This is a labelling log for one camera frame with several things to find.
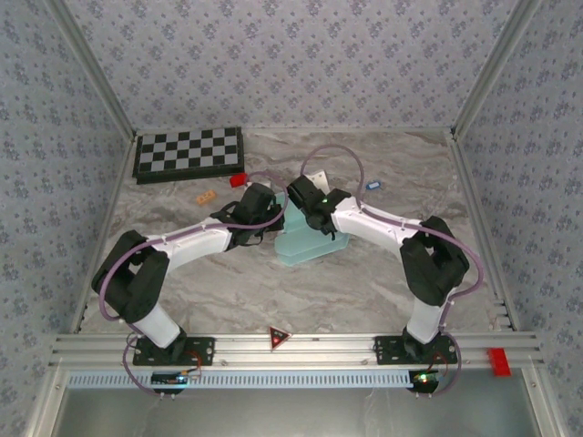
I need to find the light blue paper box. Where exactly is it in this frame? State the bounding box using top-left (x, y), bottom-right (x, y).
top-left (272, 190), bottom-right (350, 266)

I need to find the black and grey checkerboard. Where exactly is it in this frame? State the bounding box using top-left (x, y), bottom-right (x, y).
top-left (131, 126), bottom-right (245, 186)

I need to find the red triangle sign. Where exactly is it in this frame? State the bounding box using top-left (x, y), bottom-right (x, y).
top-left (267, 325), bottom-right (293, 352)

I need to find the grey metal panel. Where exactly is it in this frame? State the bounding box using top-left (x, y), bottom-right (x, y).
top-left (63, 386), bottom-right (541, 437)

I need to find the large red block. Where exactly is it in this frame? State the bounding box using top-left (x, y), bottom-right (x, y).
top-left (486, 348), bottom-right (514, 378)

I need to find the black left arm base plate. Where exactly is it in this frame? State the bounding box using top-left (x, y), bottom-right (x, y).
top-left (132, 335), bottom-right (216, 367)

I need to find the long aluminium cross rail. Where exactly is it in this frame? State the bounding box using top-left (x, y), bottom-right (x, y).
top-left (49, 333), bottom-right (546, 369)

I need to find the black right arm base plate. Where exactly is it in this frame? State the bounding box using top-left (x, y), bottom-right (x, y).
top-left (373, 335), bottom-right (459, 365)

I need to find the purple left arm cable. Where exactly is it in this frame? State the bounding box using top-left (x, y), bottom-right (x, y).
top-left (98, 171), bottom-right (286, 401)

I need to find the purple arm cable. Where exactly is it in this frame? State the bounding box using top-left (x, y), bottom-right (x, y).
top-left (98, 171), bottom-right (286, 401)
top-left (301, 144), bottom-right (485, 400)

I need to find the slotted light blue cable duct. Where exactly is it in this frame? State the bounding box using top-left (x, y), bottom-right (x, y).
top-left (66, 369), bottom-right (411, 389)

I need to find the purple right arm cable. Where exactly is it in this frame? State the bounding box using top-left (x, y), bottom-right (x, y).
top-left (301, 144), bottom-right (485, 400)

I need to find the aluminium frame post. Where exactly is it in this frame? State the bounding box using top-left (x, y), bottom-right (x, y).
top-left (43, 0), bottom-right (138, 137)
top-left (453, 0), bottom-right (546, 137)

